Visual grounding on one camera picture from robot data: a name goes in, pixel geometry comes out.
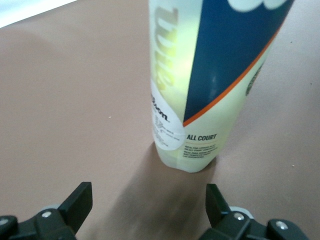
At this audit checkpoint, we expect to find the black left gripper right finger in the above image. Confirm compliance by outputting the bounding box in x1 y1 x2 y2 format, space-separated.
199 183 310 240

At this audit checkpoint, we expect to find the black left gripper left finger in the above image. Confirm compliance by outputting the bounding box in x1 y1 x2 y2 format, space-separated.
0 181 94 240

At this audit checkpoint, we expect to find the clear Wilson tennis ball can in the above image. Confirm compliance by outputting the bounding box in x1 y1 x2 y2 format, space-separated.
147 0 297 174

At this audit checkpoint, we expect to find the brown table mat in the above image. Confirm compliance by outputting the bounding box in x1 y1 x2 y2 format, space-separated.
0 0 320 240

